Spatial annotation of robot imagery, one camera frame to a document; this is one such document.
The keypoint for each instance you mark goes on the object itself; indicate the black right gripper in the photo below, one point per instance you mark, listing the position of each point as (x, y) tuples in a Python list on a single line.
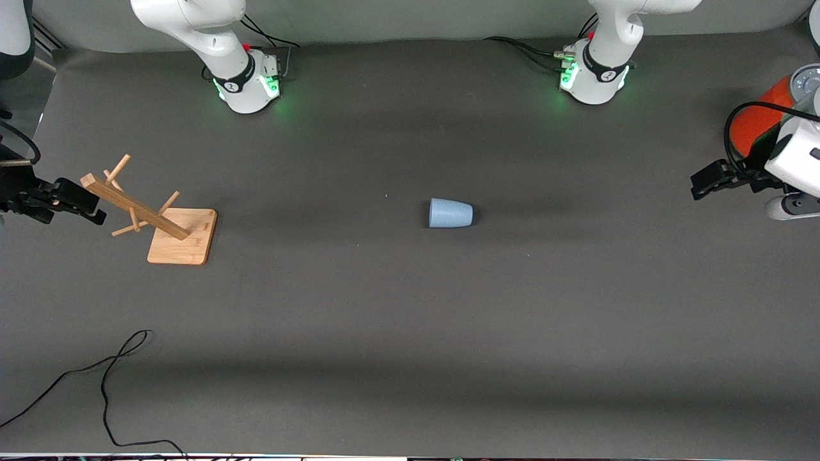
[(18, 194)]

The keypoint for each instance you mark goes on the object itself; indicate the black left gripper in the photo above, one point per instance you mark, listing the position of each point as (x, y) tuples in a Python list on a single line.
[(751, 175)]

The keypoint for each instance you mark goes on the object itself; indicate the light blue cup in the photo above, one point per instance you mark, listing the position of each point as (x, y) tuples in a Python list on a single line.
[(451, 213)]

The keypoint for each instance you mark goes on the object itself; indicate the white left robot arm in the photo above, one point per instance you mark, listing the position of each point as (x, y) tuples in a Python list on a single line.
[(605, 38)]

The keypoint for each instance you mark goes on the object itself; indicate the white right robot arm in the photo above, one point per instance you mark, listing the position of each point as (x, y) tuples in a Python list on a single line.
[(211, 38)]

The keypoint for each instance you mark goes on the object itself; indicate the wooden cup rack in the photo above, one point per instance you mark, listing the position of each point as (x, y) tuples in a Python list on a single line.
[(182, 243)]

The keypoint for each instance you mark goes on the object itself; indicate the orange cylindrical can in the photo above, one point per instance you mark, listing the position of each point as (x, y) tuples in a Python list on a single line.
[(753, 125)]

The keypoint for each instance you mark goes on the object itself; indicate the tan wooden rod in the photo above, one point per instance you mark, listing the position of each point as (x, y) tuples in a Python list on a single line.
[(46, 65)]

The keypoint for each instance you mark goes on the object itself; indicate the metal frame rail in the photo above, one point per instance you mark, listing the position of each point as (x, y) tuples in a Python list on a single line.
[(51, 40)]

